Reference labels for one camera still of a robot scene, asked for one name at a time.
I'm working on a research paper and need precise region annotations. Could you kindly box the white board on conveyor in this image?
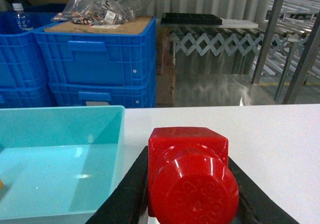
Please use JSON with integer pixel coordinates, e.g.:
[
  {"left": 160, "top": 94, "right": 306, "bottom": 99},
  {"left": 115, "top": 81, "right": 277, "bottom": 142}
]
[{"left": 218, "top": 19, "right": 258, "bottom": 29}]

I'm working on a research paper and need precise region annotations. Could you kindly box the yellow toy block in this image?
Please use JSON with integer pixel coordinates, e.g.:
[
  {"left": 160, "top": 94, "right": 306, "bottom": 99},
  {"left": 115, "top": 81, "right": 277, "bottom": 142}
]
[{"left": 0, "top": 179, "right": 4, "bottom": 190}]

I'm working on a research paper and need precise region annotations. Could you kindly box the clear water bottle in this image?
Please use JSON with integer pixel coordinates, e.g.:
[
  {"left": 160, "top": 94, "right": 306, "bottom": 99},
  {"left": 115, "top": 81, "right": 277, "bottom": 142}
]
[{"left": 12, "top": 2, "right": 34, "bottom": 33}]

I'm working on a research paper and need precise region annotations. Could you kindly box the lower blue stacked crate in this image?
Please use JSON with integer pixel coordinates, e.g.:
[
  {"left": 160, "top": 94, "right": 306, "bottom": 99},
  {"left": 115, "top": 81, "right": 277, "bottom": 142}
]
[{"left": 49, "top": 80, "right": 156, "bottom": 108}]

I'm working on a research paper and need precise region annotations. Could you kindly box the plastic bag of parts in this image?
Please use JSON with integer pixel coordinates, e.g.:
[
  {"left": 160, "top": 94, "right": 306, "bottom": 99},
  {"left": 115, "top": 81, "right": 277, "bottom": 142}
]
[{"left": 51, "top": 0, "right": 152, "bottom": 26}]

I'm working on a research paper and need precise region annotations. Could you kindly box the red toy block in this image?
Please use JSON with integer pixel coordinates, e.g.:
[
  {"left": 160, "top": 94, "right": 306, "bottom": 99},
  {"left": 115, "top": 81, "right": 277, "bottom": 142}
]
[{"left": 148, "top": 127, "right": 240, "bottom": 224}]

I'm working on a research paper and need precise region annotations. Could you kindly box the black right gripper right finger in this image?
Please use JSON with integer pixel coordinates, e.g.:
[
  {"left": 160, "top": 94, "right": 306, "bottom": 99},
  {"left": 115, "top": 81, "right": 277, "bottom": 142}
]
[{"left": 228, "top": 158, "right": 298, "bottom": 224}]

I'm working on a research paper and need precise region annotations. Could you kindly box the light blue plastic tray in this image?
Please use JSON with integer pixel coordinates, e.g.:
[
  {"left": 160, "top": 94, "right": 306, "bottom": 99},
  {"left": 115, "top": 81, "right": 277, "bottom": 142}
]
[{"left": 0, "top": 106, "right": 125, "bottom": 224}]

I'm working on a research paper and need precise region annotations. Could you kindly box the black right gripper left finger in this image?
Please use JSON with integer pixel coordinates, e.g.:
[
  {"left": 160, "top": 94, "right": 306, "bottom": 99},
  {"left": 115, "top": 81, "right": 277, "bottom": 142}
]
[{"left": 87, "top": 146, "right": 149, "bottom": 224}]

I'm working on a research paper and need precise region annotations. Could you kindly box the black plastic tray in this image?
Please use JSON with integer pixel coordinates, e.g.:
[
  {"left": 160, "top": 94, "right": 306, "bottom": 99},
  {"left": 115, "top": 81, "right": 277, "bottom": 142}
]
[{"left": 160, "top": 12, "right": 223, "bottom": 25}]

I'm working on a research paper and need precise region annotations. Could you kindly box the expandable roller conveyor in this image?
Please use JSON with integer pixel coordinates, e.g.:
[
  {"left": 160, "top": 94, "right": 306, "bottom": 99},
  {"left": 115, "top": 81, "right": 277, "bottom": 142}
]
[{"left": 169, "top": 0, "right": 320, "bottom": 100}]

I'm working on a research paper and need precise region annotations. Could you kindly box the steel table leg frame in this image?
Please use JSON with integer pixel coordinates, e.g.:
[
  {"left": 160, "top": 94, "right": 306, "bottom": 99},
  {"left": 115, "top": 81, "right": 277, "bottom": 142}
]
[{"left": 251, "top": 0, "right": 320, "bottom": 104}]

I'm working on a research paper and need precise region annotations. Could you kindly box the lower left blue crate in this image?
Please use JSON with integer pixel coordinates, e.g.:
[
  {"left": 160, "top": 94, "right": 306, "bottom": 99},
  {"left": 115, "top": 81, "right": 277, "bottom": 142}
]
[{"left": 0, "top": 84, "right": 57, "bottom": 108}]

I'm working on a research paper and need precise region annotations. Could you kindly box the blue crate with cardboard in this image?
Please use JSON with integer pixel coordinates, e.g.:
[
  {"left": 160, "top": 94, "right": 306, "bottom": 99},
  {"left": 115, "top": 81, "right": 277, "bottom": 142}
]
[{"left": 34, "top": 16, "right": 156, "bottom": 87}]

